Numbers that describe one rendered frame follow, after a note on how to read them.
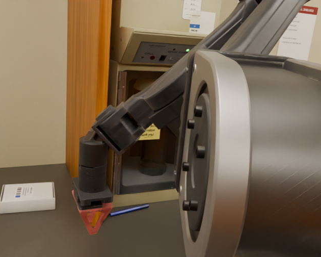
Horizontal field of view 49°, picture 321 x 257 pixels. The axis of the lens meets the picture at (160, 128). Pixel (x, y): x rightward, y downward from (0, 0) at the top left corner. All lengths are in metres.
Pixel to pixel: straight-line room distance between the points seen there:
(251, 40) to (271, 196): 0.33
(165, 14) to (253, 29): 0.60
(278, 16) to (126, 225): 0.76
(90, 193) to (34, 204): 0.46
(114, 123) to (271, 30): 0.32
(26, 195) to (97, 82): 0.45
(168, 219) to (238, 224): 0.98
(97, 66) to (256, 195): 0.79
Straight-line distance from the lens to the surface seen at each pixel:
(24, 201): 1.15
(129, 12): 1.03
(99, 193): 0.72
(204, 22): 1.03
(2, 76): 1.43
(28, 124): 1.47
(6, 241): 1.05
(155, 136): 1.11
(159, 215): 1.15
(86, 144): 0.69
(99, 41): 0.91
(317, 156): 0.17
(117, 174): 1.11
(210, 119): 0.18
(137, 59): 1.00
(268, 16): 0.53
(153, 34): 0.93
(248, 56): 0.27
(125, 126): 0.67
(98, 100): 0.94
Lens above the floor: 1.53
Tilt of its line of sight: 17 degrees down
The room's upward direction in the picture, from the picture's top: 5 degrees clockwise
